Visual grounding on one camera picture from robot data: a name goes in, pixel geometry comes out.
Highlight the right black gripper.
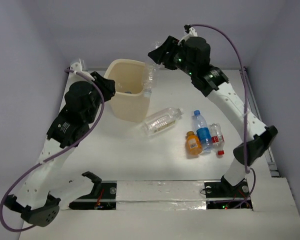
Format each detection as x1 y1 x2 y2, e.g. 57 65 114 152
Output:
148 35 197 77

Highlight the clear bottle white cap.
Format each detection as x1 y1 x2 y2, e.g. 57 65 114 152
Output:
142 55 161 98

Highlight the large clear ribbed bottle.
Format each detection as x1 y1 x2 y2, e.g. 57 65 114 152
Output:
142 107 184 136

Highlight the blue cap water bottle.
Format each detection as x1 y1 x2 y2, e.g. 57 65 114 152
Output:
192 110 213 153

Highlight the orange juice bottle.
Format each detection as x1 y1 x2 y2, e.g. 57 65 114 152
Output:
185 131 203 156

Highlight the red label red cap bottle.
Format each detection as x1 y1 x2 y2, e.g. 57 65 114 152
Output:
209 123 225 156

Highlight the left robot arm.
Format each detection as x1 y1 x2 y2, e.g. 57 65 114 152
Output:
0 69 116 233

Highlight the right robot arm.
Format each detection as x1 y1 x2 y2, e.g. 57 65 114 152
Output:
147 36 278 196

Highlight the cream plastic waste bin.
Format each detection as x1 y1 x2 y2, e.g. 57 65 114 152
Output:
104 58 150 123

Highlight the silver tape strip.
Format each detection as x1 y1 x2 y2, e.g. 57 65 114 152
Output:
115 180 207 211

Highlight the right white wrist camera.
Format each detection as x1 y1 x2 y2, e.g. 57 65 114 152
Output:
178 24 198 46

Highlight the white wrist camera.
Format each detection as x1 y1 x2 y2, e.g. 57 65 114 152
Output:
69 58 89 76
178 24 198 46

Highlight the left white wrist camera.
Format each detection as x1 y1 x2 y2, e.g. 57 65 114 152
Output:
69 58 89 76

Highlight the aluminium rail right edge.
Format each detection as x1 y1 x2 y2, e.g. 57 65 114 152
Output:
238 67 278 171

